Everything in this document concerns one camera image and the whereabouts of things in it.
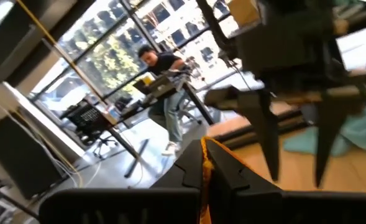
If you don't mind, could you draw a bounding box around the orange microfiber towel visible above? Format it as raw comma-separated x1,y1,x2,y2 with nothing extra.
199,136,255,224

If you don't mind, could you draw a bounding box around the black metal table frame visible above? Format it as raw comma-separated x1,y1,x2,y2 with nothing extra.
213,108,309,151

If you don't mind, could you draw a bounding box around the person's shoe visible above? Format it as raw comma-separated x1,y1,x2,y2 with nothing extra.
161,141,181,157

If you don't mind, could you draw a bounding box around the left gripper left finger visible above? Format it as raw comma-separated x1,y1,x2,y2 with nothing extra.
39,139,204,224

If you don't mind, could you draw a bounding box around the small teal microfiber towel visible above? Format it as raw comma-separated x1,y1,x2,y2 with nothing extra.
283,101,366,157

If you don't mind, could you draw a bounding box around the black mesh office chair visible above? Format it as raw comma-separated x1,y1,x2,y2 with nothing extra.
61,99,120,159

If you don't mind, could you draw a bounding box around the yellow hanging cord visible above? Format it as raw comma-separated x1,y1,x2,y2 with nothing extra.
14,0,109,105

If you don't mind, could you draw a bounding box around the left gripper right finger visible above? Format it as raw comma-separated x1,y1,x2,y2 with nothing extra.
205,139,366,224

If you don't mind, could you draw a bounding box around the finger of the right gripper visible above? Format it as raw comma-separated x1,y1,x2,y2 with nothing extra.
315,93,353,188
236,88,280,182

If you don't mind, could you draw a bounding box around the person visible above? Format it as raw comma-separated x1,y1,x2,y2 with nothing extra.
138,45,202,156

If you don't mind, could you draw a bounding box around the black leaning panel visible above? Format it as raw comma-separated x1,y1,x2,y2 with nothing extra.
0,116,64,200

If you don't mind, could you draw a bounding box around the grey laptop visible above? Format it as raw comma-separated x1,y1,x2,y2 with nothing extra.
132,74,178,100

